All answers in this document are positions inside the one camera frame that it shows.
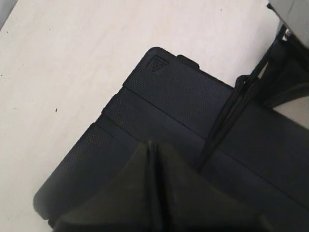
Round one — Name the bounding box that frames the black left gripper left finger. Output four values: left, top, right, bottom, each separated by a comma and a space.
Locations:
54, 142, 167, 232

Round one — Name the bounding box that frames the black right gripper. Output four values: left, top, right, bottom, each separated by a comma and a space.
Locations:
255, 25, 309, 108

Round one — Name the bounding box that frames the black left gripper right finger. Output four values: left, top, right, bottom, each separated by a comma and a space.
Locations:
151, 143, 274, 232

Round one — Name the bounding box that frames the black braided rope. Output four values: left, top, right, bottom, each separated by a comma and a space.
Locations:
197, 54, 272, 174

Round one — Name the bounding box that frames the black plastic carry case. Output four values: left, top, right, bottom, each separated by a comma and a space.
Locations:
33, 47, 309, 232

